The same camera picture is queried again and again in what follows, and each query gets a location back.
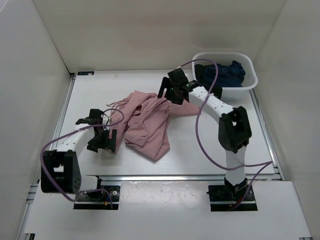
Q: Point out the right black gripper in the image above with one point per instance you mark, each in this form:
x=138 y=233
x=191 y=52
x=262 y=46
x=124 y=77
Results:
x=166 y=83

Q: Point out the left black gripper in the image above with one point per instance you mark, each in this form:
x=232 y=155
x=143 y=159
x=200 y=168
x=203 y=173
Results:
x=92 y=145

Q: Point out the pink trousers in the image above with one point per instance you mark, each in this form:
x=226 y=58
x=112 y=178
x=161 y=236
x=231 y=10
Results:
x=143 y=122

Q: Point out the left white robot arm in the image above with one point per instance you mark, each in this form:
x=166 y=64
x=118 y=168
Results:
x=60 y=170

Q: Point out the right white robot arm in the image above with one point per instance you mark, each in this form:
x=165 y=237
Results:
x=234 y=129

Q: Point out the black garment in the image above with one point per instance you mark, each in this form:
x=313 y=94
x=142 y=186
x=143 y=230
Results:
x=205 y=74

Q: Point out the dark blue garment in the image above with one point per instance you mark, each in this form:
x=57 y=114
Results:
x=231 y=76

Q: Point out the white plastic basket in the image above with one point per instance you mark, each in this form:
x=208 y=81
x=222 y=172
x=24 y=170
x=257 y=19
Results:
x=226 y=58

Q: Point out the blue label sticker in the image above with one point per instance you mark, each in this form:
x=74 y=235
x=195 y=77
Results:
x=85 y=73

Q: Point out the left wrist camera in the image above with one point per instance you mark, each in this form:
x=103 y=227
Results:
x=96 y=117

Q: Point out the aluminium front rail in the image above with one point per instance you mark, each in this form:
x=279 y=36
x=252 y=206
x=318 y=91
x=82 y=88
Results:
x=192 y=177

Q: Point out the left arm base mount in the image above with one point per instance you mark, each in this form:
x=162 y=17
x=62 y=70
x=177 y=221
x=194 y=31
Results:
x=101 y=200

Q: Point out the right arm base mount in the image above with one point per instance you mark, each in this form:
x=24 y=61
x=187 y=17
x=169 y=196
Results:
x=221 y=200

